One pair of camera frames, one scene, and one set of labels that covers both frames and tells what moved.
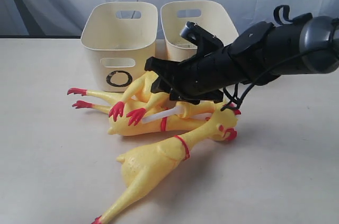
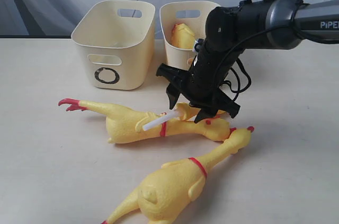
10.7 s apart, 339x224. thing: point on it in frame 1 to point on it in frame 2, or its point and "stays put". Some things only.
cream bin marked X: [210, 16] stays put
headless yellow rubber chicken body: [142, 86] to [182, 36]
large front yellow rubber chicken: [145, 162] to [167, 194]
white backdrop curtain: [53, 2] stays put
